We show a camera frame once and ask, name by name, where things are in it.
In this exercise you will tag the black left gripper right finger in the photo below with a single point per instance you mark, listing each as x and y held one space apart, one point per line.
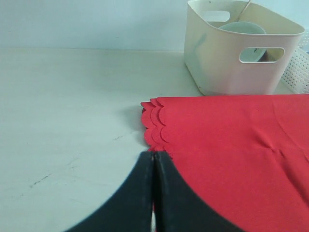
177 208

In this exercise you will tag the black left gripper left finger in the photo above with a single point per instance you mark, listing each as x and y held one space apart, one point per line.
130 208

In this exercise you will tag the red scalloped tablecloth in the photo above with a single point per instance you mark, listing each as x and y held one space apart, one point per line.
246 156

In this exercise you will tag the white ceramic bowl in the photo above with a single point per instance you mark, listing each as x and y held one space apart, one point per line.
248 54

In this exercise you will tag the cream plastic bin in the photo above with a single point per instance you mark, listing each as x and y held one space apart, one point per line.
237 47

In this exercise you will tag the white perforated plastic basket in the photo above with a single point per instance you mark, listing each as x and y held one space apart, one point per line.
296 75

